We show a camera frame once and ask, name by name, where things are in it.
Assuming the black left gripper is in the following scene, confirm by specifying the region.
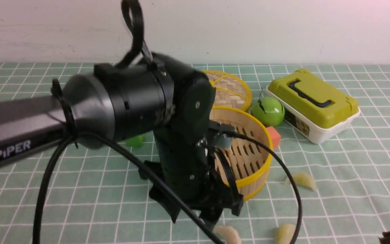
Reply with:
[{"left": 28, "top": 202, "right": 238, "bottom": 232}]
[{"left": 144, "top": 129, "right": 244, "bottom": 230}]

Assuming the white dumpling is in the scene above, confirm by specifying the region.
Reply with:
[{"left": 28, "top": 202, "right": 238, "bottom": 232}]
[{"left": 213, "top": 225, "right": 242, "bottom": 244}]

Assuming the pale yellow dumpling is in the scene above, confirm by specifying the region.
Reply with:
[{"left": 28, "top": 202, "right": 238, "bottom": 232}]
[{"left": 283, "top": 171, "right": 318, "bottom": 191}]

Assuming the pale green dumpling bottom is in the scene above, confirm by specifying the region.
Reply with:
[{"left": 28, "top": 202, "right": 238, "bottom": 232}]
[{"left": 275, "top": 223, "right": 296, "bottom": 244}]

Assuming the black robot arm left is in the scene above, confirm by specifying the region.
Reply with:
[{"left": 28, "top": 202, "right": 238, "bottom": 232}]
[{"left": 0, "top": 54, "right": 243, "bottom": 230}]

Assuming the bamboo steamer tray yellow rim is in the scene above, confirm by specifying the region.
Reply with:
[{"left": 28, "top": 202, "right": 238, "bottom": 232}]
[{"left": 210, "top": 106, "right": 273, "bottom": 201}]

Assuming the woven bamboo steamer lid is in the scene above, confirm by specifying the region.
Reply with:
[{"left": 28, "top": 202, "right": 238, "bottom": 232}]
[{"left": 203, "top": 70, "right": 253, "bottom": 112}]

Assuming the green cube block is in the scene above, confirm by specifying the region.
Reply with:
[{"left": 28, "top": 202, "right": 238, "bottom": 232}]
[{"left": 124, "top": 134, "right": 145, "bottom": 148}]

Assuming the orange cube block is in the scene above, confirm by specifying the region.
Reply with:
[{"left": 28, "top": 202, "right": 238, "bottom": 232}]
[{"left": 266, "top": 126, "right": 281, "bottom": 149}]

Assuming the green apple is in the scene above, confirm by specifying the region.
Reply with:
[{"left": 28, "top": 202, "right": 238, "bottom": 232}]
[{"left": 251, "top": 90, "right": 285, "bottom": 127}]

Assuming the green lidded white box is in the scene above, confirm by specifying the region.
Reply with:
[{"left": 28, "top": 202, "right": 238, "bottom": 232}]
[{"left": 266, "top": 68, "right": 361, "bottom": 145}]

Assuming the green checkered tablecloth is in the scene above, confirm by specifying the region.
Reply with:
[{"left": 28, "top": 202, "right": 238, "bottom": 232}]
[{"left": 0, "top": 64, "right": 390, "bottom": 244}]

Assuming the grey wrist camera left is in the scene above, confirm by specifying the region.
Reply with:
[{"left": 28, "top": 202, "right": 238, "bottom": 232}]
[{"left": 211, "top": 132, "right": 234, "bottom": 149}]

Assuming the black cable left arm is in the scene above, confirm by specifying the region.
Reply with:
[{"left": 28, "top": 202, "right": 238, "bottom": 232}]
[{"left": 32, "top": 0, "right": 303, "bottom": 244}]

